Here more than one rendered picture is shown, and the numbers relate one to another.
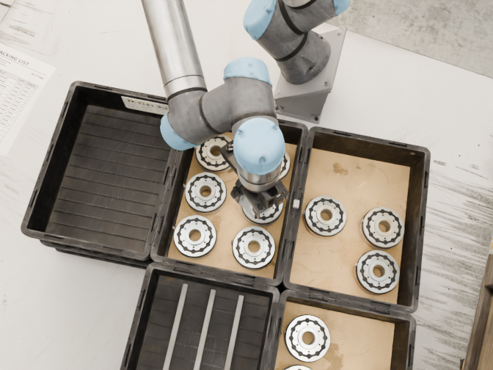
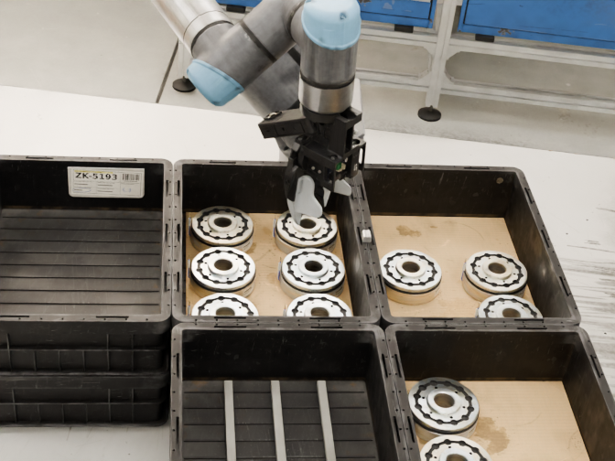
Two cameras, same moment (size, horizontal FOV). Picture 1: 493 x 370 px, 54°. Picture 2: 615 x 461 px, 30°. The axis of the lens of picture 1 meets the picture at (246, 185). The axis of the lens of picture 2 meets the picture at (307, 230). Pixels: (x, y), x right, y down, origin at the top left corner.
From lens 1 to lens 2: 1.08 m
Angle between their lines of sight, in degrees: 35
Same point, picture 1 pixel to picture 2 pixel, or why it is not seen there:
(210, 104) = (257, 16)
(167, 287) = (199, 393)
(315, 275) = not seen: hidden behind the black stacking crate
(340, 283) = not seen: hidden behind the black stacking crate
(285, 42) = (286, 84)
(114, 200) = (79, 306)
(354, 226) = (455, 286)
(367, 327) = (524, 391)
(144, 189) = (122, 289)
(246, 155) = (323, 14)
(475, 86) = (553, 163)
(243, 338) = (344, 434)
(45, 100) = not seen: outside the picture
